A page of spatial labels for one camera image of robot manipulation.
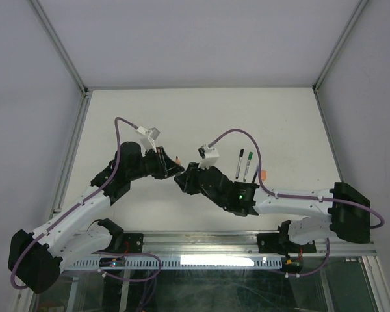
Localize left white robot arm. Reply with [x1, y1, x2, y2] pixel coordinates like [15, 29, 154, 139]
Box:
[8, 142, 185, 294]

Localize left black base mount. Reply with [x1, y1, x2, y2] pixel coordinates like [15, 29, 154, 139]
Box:
[109, 233, 144, 254]

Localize orange pen cap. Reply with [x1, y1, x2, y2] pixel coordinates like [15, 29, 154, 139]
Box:
[261, 170, 267, 181]

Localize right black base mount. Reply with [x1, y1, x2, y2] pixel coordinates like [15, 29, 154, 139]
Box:
[256, 233, 317, 255]

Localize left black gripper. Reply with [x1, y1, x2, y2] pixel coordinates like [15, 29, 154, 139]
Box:
[127, 146, 183, 181]

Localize white marker green end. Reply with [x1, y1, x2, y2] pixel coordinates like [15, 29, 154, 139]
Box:
[235, 148, 244, 179]

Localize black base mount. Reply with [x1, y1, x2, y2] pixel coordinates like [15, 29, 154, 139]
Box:
[109, 233, 144, 254]
[256, 233, 317, 255]

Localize slotted cable duct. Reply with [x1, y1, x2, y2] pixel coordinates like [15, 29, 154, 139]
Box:
[68, 255, 282, 271]

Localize blue pen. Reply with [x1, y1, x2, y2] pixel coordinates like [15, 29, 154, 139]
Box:
[252, 165, 261, 183]

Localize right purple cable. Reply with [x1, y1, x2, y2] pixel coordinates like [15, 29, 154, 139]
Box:
[207, 129, 386, 278]

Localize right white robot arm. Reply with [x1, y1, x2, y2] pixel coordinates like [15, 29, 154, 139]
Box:
[174, 162, 371, 252]

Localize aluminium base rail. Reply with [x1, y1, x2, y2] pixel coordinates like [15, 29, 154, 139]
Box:
[28, 229, 378, 261]

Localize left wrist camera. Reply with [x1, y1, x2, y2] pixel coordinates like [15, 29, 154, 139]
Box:
[136, 126, 161, 151]

